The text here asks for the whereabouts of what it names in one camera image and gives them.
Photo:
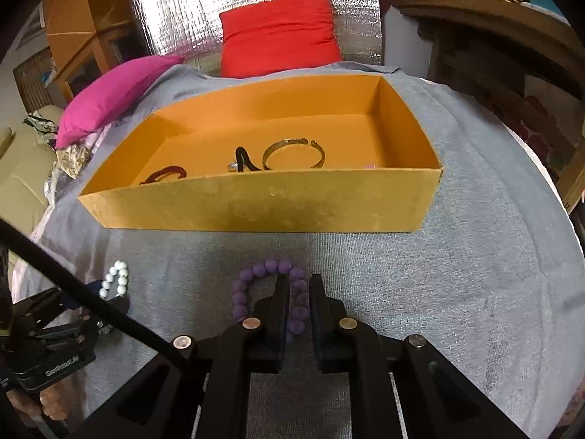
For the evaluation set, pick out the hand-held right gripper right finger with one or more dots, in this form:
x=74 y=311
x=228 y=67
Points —
x=321 y=334

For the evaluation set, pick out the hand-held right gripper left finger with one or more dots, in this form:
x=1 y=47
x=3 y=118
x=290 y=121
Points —
x=274 y=329

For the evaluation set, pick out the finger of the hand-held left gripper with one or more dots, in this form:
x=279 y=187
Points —
x=82 y=291
x=114 y=305

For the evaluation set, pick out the orange cardboard box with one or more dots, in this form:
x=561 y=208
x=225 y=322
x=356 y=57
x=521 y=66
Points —
x=274 y=201

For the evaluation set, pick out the person's left hand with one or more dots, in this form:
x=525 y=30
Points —
x=48 y=404

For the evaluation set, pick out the pale pink sheet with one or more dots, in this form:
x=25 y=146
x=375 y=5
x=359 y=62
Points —
x=34 y=238

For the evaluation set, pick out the patterned cloth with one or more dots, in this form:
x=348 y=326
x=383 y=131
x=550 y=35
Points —
x=41 y=124
x=73 y=161

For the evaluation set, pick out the beige sofa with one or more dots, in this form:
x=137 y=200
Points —
x=23 y=169

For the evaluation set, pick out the grey blanket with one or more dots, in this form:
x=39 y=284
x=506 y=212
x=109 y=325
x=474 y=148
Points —
x=480 y=260

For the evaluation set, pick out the gold bangle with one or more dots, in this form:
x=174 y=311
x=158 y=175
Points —
x=292 y=141

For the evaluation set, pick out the magenta pillow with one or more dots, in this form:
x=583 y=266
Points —
x=109 y=96

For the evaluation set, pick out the brown wicker cabinet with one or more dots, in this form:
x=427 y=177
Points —
x=32 y=82

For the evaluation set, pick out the orange wooden cabinet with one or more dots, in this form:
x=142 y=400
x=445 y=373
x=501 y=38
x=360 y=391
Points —
x=73 y=9

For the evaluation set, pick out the red cushion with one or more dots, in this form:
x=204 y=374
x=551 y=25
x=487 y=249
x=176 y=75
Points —
x=279 y=32

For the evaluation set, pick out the silver foil sheet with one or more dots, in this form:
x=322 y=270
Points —
x=183 y=9

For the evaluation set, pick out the dark wooden shelf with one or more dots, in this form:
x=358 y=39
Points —
x=480 y=41

